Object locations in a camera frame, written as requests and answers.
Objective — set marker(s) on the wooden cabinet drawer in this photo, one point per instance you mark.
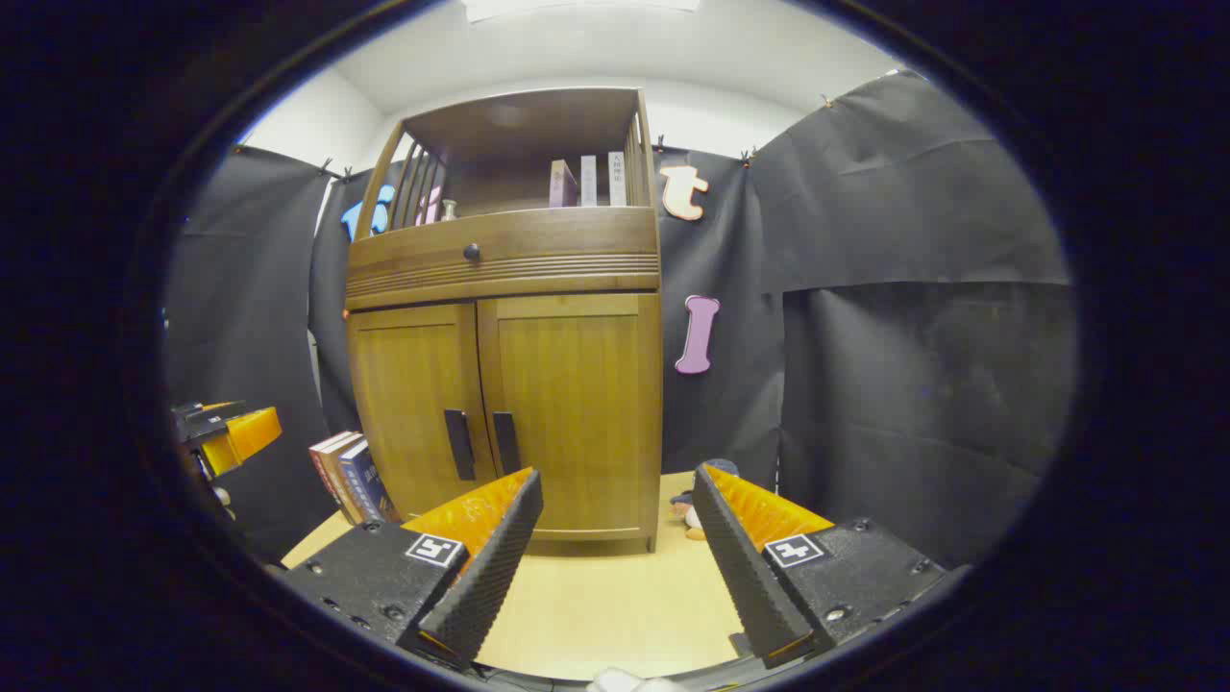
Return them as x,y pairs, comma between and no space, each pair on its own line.
557,240

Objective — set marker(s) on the brown book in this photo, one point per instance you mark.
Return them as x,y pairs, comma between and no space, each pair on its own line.
336,466

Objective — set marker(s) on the wooden shoe cabinet door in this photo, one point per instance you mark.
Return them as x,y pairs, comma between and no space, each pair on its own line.
577,384
404,384

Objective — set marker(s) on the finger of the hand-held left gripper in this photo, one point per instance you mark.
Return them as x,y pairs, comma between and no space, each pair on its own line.
250,434

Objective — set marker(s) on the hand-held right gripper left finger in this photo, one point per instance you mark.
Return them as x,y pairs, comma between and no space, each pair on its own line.
490,577

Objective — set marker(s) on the ceiling light panel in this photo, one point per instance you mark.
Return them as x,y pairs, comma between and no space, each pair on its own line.
577,8

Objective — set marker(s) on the wooden double-door shoe cabinet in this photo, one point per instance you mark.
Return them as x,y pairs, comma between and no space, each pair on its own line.
519,120

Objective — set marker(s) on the black backdrop cloth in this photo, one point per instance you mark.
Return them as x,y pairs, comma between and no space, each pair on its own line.
913,384

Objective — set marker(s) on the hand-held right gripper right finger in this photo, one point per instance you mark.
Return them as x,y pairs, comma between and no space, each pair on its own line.
745,577

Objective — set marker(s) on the small plush toy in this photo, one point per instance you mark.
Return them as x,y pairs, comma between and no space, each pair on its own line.
690,509

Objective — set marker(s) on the blue book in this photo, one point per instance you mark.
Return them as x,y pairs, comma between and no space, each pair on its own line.
365,481

